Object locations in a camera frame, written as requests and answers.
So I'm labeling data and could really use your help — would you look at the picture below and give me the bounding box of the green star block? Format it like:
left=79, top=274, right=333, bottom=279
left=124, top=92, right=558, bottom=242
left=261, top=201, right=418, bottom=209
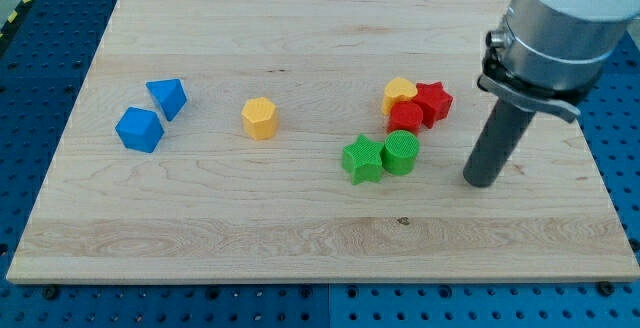
left=342, top=134, right=384, bottom=185

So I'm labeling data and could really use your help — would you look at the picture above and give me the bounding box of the blue triangular prism block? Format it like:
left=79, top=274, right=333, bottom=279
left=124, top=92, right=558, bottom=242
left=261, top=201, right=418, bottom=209
left=145, top=78, right=187, bottom=121

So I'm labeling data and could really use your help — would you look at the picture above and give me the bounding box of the red star block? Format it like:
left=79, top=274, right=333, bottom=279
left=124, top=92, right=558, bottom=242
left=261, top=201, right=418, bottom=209
left=412, top=82, right=453, bottom=129

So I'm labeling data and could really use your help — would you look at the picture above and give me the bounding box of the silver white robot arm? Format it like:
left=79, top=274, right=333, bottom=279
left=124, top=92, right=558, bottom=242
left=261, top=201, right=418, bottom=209
left=478, top=0, right=639, bottom=122

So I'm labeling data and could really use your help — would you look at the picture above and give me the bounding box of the green cylinder block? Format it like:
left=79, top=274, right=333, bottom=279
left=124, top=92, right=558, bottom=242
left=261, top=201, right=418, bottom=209
left=382, top=130, right=420, bottom=175

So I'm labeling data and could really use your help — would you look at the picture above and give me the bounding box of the light wooden board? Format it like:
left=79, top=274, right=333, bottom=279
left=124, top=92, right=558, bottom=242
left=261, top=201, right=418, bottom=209
left=7, top=0, right=639, bottom=285

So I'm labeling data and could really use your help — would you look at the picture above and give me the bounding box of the red cylinder block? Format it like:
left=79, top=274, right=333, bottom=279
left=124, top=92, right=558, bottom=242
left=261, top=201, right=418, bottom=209
left=387, top=101, right=423, bottom=135

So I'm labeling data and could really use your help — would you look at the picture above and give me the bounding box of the yellow hexagon block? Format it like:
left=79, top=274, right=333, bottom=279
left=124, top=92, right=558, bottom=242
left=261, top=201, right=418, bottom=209
left=241, top=97, right=279, bottom=140

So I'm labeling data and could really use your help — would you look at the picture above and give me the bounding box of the yellow heart block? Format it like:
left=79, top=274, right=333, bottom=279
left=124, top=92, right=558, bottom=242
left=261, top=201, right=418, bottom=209
left=381, top=77, right=417, bottom=116

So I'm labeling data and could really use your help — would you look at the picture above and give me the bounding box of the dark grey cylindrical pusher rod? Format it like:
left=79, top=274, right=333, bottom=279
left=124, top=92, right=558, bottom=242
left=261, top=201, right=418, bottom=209
left=463, top=100, right=535, bottom=188

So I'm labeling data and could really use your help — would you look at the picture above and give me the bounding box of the blue cube block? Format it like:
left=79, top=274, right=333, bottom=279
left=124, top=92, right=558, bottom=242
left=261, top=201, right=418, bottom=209
left=115, top=107, right=164, bottom=153

